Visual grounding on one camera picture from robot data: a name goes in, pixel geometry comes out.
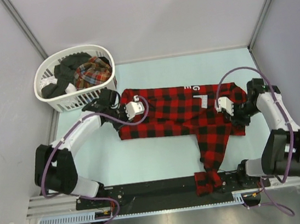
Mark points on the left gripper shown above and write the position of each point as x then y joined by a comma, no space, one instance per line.
126,118

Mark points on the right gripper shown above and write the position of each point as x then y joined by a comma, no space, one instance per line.
236,120

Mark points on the red black plaid shirt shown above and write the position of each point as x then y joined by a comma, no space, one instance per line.
177,111

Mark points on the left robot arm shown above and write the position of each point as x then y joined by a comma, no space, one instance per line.
55,168

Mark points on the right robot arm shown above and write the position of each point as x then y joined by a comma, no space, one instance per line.
281,155

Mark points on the multicolour plaid shirt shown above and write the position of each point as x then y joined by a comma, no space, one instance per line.
96,71

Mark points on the white garment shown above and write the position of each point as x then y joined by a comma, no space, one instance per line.
51,87

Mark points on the white laundry basket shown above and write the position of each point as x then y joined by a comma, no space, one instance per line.
81,97

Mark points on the dark grey garment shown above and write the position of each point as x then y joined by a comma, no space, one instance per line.
67,67

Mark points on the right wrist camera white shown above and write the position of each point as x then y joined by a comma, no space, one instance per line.
224,105

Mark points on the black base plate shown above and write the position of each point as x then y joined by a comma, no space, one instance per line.
171,193

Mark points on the white cable duct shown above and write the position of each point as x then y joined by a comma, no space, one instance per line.
104,215

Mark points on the aluminium frame rail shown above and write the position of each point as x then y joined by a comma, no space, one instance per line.
64,205

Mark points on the right aluminium corner post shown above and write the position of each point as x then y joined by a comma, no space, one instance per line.
259,23

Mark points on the aluminium corner post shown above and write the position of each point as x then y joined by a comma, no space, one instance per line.
23,26
259,23

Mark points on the left aluminium corner post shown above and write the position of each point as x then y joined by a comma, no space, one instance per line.
23,26

